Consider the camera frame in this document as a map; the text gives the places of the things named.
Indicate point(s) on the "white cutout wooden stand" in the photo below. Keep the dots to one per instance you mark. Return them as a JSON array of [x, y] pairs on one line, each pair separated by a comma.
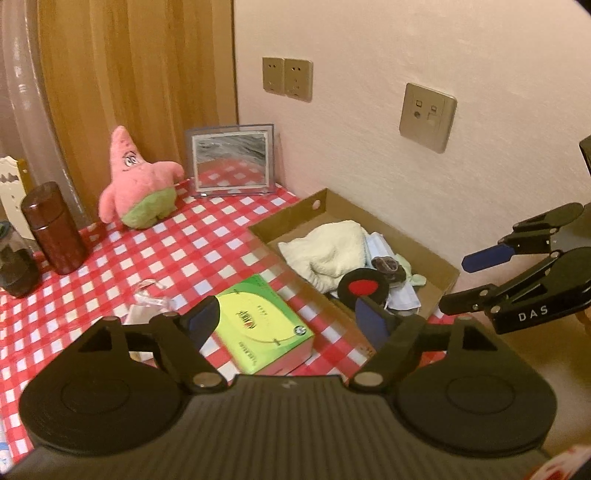
[[11, 184]]

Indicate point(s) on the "person's right hand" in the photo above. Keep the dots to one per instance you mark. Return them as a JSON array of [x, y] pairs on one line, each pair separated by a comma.
[[584, 321]]

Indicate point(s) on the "pink starfish plush toy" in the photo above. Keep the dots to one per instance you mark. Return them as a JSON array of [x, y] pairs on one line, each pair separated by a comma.
[[134, 184]]

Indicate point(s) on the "beige wall socket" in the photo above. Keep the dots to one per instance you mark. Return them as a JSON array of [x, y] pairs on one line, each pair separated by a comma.
[[273, 76], [298, 79]]

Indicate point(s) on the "large beige wall outlet plate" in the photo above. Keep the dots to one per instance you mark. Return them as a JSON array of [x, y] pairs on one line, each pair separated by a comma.
[[427, 117]]

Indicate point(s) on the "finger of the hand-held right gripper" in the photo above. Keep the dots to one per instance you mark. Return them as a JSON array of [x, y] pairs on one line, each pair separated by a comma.
[[485, 258], [461, 301]]

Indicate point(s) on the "cardboard box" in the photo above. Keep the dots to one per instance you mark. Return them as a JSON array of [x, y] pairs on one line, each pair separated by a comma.
[[295, 219]]

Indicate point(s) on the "green tissue box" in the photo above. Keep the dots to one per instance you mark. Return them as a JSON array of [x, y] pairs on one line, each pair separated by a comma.
[[258, 323]]

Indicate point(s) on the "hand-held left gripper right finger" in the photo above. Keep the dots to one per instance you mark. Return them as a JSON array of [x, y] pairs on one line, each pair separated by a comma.
[[371, 323]]

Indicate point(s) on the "clear plastic wrapper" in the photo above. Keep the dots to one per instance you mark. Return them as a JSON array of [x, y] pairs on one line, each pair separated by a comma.
[[150, 302]]

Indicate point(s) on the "wooden panel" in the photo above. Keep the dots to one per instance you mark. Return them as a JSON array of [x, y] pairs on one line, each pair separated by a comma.
[[138, 92]]

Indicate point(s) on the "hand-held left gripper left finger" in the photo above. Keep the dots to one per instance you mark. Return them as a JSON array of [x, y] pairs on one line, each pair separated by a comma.
[[205, 323]]

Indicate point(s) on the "brown cylindrical container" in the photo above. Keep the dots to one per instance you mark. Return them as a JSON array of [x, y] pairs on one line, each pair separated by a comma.
[[53, 230]]

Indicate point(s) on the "red checked tablecloth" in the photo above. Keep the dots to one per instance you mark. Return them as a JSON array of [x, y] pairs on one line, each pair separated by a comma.
[[184, 249]]

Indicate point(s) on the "dark brown scrunchie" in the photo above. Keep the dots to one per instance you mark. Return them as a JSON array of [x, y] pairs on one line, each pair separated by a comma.
[[388, 266]]

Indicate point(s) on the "black round pad red centre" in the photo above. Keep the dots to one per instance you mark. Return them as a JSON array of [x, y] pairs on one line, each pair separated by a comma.
[[362, 287]]

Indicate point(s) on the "dark glass jar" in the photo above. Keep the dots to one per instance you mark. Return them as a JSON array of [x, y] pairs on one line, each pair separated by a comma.
[[16, 267]]

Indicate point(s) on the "framed sand picture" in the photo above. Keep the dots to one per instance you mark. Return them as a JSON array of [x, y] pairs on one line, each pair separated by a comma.
[[231, 159]]

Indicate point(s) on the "cream towel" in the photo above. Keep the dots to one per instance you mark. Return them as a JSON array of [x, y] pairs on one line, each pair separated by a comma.
[[328, 251]]

